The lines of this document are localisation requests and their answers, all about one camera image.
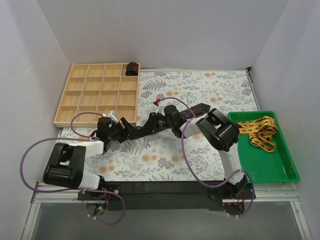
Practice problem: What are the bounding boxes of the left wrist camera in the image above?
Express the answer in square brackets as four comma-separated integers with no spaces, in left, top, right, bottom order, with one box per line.
[102,110,119,123]

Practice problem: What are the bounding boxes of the rolled dark red tie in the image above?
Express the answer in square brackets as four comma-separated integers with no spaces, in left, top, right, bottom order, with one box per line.
[125,62,139,76]

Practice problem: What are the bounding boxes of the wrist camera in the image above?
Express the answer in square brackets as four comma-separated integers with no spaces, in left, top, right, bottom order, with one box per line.
[102,110,119,123]
[153,98,165,114]

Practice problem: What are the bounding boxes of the wooden compartment tray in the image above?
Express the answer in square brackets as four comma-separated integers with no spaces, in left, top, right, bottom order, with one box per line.
[53,63,141,128]

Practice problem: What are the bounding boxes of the dark brown patterned tie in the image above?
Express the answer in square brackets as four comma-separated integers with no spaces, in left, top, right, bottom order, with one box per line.
[128,102,211,142]

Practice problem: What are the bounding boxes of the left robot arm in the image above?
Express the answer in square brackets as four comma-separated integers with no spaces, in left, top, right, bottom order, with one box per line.
[43,116,139,200]

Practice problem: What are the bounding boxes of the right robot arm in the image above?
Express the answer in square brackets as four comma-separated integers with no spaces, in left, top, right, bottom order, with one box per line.
[140,103,248,199]

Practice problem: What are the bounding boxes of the aluminium frame rail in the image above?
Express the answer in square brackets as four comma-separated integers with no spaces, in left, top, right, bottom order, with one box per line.
[22,183,312,240]

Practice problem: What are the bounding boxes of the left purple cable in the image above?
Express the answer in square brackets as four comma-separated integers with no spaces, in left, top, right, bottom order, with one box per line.
[19,112,126,226]

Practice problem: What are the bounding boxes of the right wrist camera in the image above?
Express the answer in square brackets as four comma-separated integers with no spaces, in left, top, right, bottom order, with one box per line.
[153,98,165,114]

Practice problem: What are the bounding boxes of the yellow patterned tie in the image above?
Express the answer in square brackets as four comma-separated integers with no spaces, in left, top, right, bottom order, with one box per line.
[236,116,278,153]

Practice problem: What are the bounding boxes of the green plastic bin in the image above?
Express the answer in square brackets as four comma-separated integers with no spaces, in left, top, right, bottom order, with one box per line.
[228,111,300,184]

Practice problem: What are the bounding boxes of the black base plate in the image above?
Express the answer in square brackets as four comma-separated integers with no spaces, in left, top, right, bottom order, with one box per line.
[77,181,256,213]

